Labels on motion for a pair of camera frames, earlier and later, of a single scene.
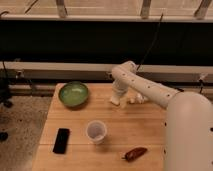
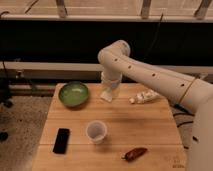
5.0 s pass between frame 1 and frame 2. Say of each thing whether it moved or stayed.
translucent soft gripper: moved
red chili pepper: stayed
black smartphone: stayed
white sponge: moved
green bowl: stayed
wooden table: stayed
